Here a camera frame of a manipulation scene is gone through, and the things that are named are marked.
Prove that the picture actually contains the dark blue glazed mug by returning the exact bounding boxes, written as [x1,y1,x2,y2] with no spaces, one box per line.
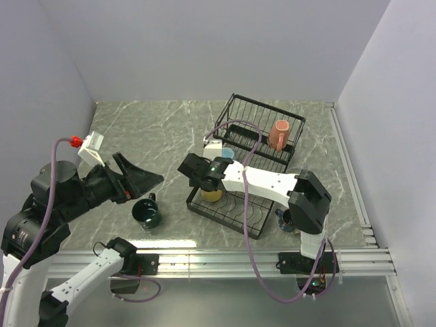
[275,208,300,235]

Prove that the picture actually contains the pink mug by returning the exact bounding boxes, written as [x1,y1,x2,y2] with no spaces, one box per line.
[267,120,290,153]

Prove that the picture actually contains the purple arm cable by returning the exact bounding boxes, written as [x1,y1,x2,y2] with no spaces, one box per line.
[204,120,338,303]
[0,136,161,321]

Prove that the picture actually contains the white aluminium side rail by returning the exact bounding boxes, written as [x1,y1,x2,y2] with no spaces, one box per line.
[326,102,379,248]

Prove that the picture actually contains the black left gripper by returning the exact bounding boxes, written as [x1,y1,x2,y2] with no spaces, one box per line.
[61,150,165,221]

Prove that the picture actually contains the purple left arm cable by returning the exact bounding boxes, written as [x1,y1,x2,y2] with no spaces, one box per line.
[0,136,161,321]

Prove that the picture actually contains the aluminium front rail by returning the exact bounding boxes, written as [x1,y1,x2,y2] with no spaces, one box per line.
[48,248,396,279]

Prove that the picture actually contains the black wire dish rack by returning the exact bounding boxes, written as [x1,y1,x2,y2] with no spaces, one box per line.
[186,94,306,234]

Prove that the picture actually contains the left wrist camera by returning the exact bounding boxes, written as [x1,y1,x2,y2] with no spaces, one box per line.
[69,131,105,167]

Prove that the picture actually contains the dark green mug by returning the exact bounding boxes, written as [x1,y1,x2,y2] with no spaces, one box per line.
[131,193,161,230]

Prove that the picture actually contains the cream yellow mug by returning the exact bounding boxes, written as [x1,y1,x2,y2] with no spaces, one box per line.
[200,190,223,203]

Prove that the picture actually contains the light blue mug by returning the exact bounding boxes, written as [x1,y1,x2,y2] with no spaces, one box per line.
[221,147,234,159]

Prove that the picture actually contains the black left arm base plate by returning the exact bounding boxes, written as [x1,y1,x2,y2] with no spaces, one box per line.
[136,253,159,276]

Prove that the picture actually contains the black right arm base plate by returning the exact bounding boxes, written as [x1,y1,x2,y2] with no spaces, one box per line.
[276,252,339,275]

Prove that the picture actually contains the black box under rail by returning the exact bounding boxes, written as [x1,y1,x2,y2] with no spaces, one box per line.
[110,276,140,295]

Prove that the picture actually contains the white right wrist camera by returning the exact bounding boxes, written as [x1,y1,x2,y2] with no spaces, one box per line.
[202,137,223,161]

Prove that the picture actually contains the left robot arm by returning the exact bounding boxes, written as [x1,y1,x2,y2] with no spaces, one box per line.
[1,153,164,326]

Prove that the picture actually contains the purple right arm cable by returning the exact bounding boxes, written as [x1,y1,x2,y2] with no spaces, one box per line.
[204,120,338,303]

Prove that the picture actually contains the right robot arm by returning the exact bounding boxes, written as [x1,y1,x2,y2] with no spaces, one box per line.
[178,153,332,272]

